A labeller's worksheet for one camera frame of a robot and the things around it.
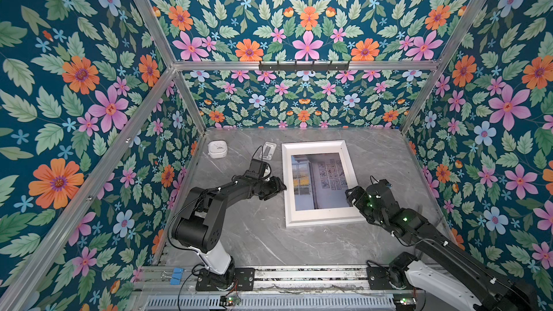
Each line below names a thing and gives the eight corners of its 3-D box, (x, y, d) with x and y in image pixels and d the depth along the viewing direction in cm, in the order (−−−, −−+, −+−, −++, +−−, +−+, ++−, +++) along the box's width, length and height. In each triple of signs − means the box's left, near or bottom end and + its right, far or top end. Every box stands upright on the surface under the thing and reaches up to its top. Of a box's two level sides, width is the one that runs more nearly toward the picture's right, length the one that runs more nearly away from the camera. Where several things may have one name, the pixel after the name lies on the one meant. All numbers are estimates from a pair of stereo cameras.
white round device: (206, 158, 109) (204, 154, 106) (211, 143, 116) (209, 139, 113) (226, 158, 109) (224, 154, 106) (229, 143, 116) (228, 138, 113)
